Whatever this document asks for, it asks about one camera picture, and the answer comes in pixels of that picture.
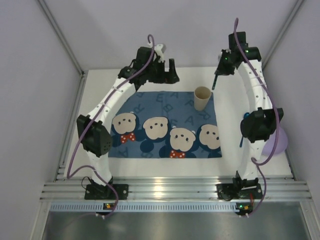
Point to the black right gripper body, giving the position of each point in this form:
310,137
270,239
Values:
222,68

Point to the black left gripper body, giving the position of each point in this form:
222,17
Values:
164,75

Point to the green handled fork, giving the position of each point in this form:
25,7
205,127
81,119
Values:
214,82

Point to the beige paper cup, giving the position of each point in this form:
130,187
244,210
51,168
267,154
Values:
202,95

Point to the blue cartoon mouse placemat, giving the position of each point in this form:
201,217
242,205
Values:
165,124

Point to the blue metal spoon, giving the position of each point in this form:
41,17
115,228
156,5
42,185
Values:
243,129

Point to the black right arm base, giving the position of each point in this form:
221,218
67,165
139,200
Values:
240,188

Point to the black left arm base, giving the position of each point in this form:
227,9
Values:
95,191

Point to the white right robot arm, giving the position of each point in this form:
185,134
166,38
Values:
261,120

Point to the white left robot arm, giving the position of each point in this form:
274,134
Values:
94,129

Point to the aluminium frame rail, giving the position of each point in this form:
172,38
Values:
279,189

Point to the grey slotted cable duct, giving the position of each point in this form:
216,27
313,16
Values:
150,207

